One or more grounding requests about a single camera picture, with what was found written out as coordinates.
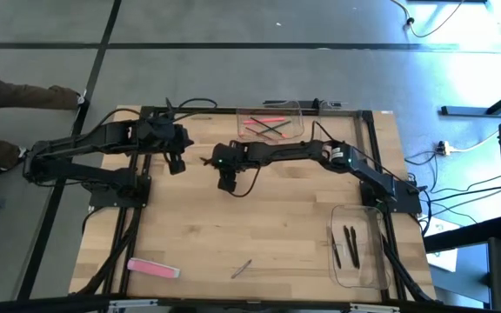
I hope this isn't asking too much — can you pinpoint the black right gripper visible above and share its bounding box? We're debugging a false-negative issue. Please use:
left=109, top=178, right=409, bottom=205
left=201, top=142, right=251, bottom=175

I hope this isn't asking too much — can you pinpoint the dark blue pencil orange eraser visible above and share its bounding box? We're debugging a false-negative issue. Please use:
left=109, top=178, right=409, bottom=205
left=249, top=116, right=287, bottom=139

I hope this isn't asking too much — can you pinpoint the pink pencil orange eraser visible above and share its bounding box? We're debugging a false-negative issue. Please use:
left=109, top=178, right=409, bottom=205
left=241, top=117, right=287, bottom=126

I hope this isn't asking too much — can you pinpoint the green pencil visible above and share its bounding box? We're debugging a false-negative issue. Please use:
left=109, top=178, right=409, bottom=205
left=256, top=120, right=294, bottom=137

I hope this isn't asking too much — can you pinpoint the pink eraser block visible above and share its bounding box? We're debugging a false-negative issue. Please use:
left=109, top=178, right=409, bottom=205
left=126, top=256, right=182, bottom=280

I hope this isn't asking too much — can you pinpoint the grey crayon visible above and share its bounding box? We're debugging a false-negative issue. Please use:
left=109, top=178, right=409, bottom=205
left=230, top=258, right=254, bottom=280

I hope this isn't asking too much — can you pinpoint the white power strip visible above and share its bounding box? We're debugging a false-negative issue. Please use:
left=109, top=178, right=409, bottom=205
left=436, top=139, right=457, bottom=157

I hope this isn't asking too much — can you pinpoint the white paper sheet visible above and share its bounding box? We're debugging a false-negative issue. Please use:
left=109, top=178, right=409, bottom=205
left=424, top=216, right=459, bottom=273

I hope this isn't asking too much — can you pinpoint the black floor stand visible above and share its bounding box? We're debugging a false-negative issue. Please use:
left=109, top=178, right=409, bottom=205
left=439, top=79, right=501, bottom=119

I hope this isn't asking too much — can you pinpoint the black diagonal bar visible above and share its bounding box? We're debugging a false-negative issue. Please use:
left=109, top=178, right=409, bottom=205
left=423, top=216, right=501, bottom=254

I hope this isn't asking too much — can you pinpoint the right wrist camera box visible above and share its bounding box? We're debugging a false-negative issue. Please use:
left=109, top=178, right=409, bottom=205
left=217, top=174, right=238, bottom=194

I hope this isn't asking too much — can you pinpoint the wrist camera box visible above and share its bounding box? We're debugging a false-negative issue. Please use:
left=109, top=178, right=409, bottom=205
left=217, top=174, right=238, bottom=194
left=169, top=157, right=187, bottom=176

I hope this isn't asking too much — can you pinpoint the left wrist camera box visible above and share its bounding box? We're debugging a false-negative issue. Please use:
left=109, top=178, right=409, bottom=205
left=169, top=157, right=187, bottom=176

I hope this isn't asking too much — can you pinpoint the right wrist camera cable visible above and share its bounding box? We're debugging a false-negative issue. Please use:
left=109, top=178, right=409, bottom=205
left=231, top=166, right=262, bottom=198

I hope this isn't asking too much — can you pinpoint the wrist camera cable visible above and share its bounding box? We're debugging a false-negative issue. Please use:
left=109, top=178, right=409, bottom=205
left=231, top=166, right=262, bottom=198
left=163, top=97, right=219, bottom=123

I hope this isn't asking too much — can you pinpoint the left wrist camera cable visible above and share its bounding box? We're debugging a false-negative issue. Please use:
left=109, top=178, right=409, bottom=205
left=163, top=97, right=219, bottom=123

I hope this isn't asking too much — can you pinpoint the black table frame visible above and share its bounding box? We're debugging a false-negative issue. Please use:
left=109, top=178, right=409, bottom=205
left=74, top=97, right=438, bottom=305

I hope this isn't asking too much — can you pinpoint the black silver front rail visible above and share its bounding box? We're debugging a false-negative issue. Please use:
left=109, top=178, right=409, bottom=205
left=0, top=293, right=501, bottom=313

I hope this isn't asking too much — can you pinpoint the grey floor cable with plug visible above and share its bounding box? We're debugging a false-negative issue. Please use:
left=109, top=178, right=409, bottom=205
left=391, top=0, right=468, bottom=39

